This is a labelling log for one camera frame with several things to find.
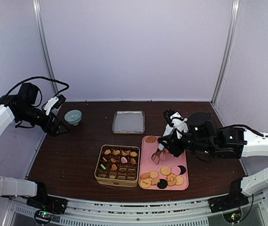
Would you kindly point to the pink round cookie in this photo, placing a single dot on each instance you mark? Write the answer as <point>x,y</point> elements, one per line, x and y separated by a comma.
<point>123,160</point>
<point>176,170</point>

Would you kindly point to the light blue ceramic bowl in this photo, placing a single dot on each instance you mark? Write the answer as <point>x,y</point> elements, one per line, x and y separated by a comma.
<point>73,117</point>

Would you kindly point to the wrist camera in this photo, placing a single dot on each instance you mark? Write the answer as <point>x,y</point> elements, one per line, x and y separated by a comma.
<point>175,123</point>
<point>54,102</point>

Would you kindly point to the black sandwich cookie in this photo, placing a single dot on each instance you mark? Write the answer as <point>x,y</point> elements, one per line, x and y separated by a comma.
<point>162,184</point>
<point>182,169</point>

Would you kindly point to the black sandwich cookie right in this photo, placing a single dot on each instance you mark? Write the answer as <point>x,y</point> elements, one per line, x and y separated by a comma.
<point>182,169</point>

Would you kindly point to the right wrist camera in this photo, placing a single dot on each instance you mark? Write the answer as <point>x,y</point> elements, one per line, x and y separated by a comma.
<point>175,123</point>

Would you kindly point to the pink plastic tray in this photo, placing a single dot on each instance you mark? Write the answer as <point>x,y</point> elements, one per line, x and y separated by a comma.
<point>148,169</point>

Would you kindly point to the gold cookie tin box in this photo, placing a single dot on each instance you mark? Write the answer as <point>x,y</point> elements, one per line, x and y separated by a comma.
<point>117,173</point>

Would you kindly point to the silver tin lid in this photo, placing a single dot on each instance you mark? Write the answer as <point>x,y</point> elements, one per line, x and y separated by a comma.
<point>128,122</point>

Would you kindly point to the black sandwich cookie bottom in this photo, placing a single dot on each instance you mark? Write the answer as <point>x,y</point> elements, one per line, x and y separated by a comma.
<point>162,184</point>

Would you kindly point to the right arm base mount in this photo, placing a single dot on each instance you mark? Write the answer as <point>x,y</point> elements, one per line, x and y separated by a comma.
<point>227,202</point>

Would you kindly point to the clock face round cookie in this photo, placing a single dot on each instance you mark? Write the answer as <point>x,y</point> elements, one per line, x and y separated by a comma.
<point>145,183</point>

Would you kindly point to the metal tongs white handle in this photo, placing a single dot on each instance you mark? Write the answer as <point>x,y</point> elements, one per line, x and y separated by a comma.
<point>159,154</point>

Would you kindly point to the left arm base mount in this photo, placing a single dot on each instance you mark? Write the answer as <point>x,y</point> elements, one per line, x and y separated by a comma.
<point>51,204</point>

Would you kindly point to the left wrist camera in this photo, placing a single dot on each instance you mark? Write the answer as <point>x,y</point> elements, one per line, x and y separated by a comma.
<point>54,102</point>

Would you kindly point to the swirl butter cookie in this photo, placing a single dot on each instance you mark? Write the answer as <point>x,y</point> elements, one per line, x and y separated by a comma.
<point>171,177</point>

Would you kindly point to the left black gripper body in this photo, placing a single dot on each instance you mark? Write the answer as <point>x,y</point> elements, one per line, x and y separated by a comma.
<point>47,129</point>

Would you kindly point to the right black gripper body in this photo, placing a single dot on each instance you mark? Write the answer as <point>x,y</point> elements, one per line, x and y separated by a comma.
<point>177,150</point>

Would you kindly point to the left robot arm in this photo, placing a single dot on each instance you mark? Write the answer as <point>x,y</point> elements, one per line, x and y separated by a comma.
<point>20,119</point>

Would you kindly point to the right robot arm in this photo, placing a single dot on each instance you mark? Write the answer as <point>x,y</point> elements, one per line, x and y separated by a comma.
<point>199,134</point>

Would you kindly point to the right aluminium frame post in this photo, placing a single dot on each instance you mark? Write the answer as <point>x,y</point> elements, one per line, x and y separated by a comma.
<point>225,63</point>

